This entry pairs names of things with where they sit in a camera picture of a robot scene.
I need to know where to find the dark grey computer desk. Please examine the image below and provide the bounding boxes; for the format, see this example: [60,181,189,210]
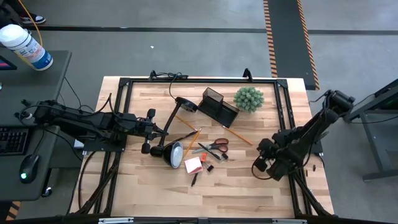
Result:
[0,49,73,202]

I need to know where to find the black mat with orange stripes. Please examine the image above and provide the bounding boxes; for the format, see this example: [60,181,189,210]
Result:
[263,0,320,91]

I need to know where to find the yellow cable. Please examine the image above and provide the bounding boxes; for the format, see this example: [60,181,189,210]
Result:
[17,0,44,68]

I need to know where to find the dark screen with red stripe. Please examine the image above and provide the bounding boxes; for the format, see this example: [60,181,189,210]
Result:
[0,55,18,71]

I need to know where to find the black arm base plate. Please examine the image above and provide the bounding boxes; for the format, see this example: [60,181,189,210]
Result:
[83,136,127,153]
[309,141,324,156]

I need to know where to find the black floor cable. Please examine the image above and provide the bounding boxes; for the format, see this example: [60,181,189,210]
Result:
[63,76,96,113]

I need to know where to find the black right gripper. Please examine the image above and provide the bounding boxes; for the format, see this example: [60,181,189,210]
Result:
[253,138,295,181]

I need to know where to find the pink sticky note pad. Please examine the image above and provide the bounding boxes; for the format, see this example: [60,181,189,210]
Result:
[183,156,204,175]

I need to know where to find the person's shoe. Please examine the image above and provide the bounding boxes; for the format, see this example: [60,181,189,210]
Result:
[20,12,47,25]

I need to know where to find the white wipes canister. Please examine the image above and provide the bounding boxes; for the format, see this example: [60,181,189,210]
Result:
[0,24,54,72]

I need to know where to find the grey metal table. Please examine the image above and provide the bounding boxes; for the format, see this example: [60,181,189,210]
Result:
[343,78,398,182]

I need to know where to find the silver metal bracket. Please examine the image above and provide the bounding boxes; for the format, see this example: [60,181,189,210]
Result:
[98,217,134,224]
[272,218,308,224]

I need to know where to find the green potted artificial plant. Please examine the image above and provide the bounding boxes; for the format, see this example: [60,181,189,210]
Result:
[233,86,266,113]

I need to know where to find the black keyboard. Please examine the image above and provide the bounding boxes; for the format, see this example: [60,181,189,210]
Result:
[0,126,29,156]

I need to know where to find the black aluminium table frame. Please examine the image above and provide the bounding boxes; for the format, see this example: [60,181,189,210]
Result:
[73,67,333,218]

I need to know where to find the black lamp cable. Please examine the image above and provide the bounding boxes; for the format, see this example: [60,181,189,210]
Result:
[154,72,189,101]

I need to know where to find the black mesh desk organizer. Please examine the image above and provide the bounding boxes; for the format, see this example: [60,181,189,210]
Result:
[197,86,240,129]

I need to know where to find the black desk lamp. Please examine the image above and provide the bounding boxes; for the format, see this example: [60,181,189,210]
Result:
[150,96,199,169]

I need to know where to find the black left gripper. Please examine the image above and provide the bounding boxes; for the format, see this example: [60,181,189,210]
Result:
[136,108,169,155]

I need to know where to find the red-handled scissors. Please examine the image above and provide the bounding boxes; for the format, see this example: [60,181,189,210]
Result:
[192,138,229,155]

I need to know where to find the person's leg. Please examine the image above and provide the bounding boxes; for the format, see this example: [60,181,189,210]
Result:
[0,0,32,18]

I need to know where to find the black computer mouse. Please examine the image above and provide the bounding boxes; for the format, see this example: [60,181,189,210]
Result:
[19,154,40,184]

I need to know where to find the thin black pen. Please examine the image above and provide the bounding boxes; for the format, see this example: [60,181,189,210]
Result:
[169,131,199,144]

